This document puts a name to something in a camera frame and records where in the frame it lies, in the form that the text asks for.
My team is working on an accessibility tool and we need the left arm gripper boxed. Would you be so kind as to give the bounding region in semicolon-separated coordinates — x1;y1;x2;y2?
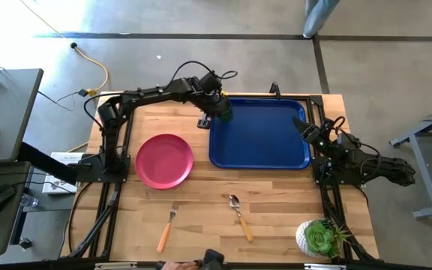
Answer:
191;88;234;131

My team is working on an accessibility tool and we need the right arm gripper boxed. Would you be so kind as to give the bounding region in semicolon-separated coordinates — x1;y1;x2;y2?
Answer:
292;116;332;152

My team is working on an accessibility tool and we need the green textured plastic cup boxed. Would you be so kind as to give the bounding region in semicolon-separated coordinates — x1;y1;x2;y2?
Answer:
217;108;235;124

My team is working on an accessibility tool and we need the pink plastic plate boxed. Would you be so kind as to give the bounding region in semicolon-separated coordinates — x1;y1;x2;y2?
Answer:
134;133;195;191

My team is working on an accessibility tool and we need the spoon with orange handle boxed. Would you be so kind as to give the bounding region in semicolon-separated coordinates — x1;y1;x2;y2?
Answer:
228;193;254;242

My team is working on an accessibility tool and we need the blue plastic tray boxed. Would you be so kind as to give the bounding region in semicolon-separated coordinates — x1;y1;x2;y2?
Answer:
208;97;312;170

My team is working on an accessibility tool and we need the black clamp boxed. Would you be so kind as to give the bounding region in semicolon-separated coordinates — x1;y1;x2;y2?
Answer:
268;81;282;100

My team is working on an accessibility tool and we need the person's leg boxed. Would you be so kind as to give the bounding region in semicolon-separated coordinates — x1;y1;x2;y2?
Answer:
302;0;341;40

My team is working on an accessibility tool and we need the green succulent in white pot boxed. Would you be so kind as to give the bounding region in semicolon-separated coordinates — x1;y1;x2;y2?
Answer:
295;218;353;260

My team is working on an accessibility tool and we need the person's hand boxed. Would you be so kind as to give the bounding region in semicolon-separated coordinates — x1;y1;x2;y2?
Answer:
160;260;199;270

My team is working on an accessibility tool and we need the white printed paper box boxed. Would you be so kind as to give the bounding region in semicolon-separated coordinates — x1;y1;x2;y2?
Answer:
42;151;85;195

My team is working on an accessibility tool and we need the black diagonal desk beam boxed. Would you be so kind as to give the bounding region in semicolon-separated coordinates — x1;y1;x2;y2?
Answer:
16;141;79;185

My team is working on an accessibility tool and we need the clear plastic water bottle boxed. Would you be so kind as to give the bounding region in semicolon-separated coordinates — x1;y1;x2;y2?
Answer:
20;193;39;209

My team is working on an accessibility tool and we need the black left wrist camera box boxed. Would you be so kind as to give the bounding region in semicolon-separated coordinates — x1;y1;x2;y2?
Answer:
199;71;223;93

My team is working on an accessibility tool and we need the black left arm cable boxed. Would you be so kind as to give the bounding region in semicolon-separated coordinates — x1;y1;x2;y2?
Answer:
165;59;239;91

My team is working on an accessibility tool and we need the fork with orange handle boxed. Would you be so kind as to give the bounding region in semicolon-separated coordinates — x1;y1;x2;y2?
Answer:
156;201;180;254

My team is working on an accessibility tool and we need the yellow extension cable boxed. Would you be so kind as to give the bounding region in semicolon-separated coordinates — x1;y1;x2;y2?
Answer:
19;0;110;97

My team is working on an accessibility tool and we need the grey metal table frame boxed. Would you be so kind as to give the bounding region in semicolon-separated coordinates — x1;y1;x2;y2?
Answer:
388;98;432;221

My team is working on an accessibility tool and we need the black aluminium table frame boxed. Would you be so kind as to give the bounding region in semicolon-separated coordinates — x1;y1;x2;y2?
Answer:
60;91;380;263

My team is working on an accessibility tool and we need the silver metal bracket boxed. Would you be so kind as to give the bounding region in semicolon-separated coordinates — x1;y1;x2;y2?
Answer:
94;262;139;270
304;262;347;270

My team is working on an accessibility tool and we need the thin black floor cable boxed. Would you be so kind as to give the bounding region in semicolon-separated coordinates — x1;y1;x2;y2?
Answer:
36;89;86;113

